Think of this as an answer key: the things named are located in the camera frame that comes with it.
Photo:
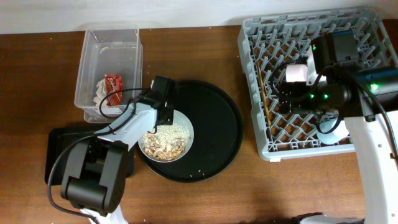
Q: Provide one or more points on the rice and nut scraps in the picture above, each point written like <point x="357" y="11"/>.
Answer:
<point x="169" y="142"/>

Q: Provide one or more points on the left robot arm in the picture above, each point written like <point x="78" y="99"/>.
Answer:
<point x="95" y="173"/>

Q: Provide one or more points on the blue plastic cup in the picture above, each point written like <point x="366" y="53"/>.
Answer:
<point x="338" y="134"/>

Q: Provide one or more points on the wooden chopstick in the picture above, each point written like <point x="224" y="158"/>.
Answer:
<point x="263" y="94"/>

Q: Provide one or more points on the round black tray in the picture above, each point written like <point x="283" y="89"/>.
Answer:
<point x="218" y="133"/>

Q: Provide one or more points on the grey plate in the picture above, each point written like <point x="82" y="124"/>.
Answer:
<point x="179" y="118"/>

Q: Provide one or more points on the grey dishwasher rack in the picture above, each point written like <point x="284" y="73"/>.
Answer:
<point x="275" y="39"/>

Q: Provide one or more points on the clear plastic storage bin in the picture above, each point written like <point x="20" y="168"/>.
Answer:
<point x="108" y="51"/>

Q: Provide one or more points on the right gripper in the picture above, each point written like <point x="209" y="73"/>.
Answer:
<point x="297" y="91"/>

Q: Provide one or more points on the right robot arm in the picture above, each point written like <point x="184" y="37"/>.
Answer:
<point x="331" y="78"/>

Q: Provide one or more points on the white tissue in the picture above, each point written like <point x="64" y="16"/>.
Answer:
<point x="100" y="92"/>

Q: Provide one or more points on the red snack wrapper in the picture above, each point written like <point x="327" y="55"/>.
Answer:
<point x="113" y="83"/>

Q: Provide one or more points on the black rectangular tray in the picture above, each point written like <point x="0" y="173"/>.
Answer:
<point x="60" y="138"/>

